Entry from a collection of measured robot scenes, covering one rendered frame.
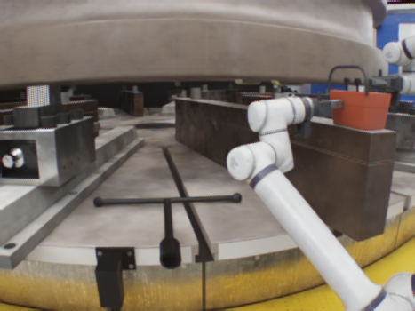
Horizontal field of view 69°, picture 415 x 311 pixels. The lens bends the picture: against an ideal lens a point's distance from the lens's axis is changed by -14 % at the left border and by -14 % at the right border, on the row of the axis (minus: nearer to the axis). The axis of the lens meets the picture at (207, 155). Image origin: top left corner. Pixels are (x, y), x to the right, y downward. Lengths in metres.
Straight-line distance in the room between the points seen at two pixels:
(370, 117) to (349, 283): 0.56
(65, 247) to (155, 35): 0.94
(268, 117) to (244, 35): 0.71
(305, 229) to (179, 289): 0.58
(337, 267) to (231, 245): 0.45
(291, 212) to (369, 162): 0.38
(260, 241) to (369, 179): 0.42
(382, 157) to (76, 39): 1.32
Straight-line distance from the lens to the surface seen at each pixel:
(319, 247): 0.84
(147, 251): 1.14
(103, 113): 5.12
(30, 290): 1.41
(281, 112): 1.01
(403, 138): 2.27
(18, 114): 1.45
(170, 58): 1.53
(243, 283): 1.31
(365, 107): 1.14
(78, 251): 1.19
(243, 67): 1.61
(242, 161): 0.87
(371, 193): 1.18
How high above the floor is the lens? 0.83
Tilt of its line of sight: 12 degrees down
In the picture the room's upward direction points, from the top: straight up
